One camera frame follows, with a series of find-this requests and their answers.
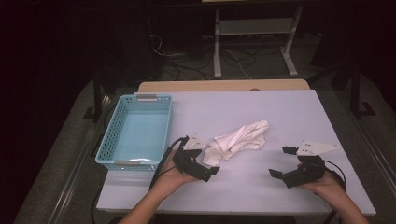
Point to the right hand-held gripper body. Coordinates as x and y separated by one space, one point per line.
313 169

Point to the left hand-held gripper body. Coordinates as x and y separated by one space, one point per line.
182 160

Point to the white shirt with chick print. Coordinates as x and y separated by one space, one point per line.
239 140

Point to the light blue plastic basket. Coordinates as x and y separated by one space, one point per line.
140 133

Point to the person's left hand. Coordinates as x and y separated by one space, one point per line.
169 180

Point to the person's right hand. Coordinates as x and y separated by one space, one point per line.
330 191

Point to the wooden table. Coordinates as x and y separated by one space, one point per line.
218 85

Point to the black metal stand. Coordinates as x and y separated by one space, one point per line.
97 93
355 90

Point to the metal floor rail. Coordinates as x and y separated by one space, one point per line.
376 155
73 180

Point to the white metal desk frame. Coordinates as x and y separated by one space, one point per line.
218 46

